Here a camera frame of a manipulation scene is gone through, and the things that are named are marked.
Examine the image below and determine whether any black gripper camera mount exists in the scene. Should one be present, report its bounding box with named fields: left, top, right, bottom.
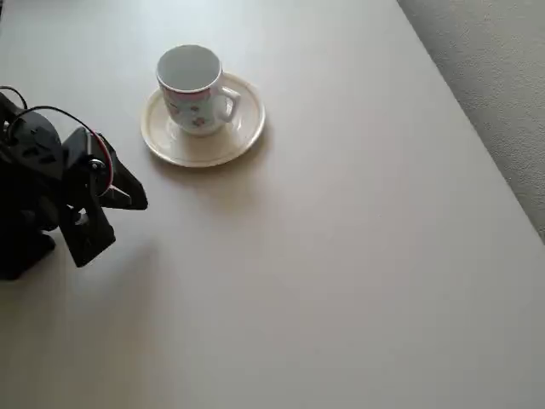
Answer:
left=57, top=199, right=117, bottom=269

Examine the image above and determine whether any red cable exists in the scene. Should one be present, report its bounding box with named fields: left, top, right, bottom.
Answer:
left=93, top=130, right=115, bottom=191

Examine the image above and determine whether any cream white saucer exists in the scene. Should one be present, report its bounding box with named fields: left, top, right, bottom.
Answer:
left=140, top=71, right=267, bottom=168

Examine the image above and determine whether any white floral mug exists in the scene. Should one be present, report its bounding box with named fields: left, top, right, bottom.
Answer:
left=155, top=43, right=242, bottom=138

